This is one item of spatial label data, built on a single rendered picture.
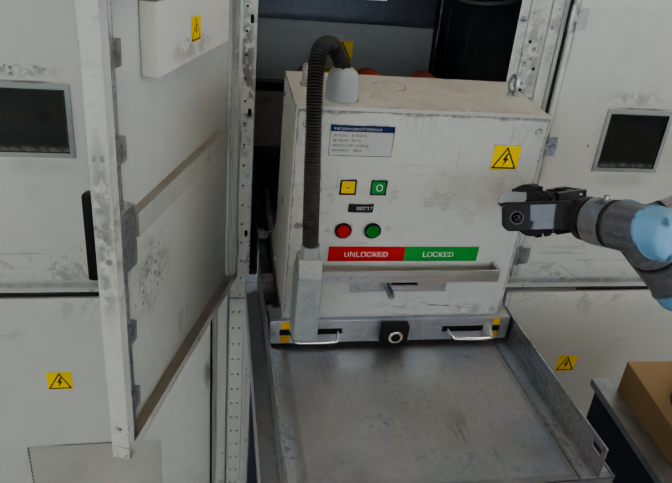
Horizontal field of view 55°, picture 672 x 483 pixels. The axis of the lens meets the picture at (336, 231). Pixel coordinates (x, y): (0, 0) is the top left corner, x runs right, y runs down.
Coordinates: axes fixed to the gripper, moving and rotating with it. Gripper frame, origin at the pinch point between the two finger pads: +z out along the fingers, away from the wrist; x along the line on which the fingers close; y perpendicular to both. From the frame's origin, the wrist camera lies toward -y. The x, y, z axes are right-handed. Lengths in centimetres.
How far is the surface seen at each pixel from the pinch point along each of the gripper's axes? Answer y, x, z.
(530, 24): 27, 34, 24
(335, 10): 18, 47, 107
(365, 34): 21, 38, 91
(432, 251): -4.9, -11.6, 15.7
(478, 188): 1.9, 1.6, 9.2
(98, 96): -69, 23, -9
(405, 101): -11.8, 19.3, 13.3
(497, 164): 4.6, 6.3, 6.7
